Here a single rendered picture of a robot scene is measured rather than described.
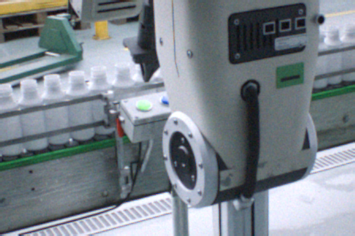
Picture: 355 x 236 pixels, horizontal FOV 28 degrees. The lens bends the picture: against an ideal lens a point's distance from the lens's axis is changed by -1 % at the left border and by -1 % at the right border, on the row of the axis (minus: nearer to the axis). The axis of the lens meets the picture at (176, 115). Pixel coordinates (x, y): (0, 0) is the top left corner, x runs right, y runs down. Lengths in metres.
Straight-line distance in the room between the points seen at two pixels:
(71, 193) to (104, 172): 0.09
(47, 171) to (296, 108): 0.78
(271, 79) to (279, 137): 0.10
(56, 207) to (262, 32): 0.89
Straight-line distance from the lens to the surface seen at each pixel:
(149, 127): 1.64
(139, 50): 1.52
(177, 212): 1.98
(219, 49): 1.03
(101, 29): 7.00
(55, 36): 6.21
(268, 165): 1.14
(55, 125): 1.75
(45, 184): 1.75
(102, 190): 1.81
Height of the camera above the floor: 1.65
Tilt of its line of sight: 20 degrees down
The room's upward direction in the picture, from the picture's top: 3 degrees counter-clockwise
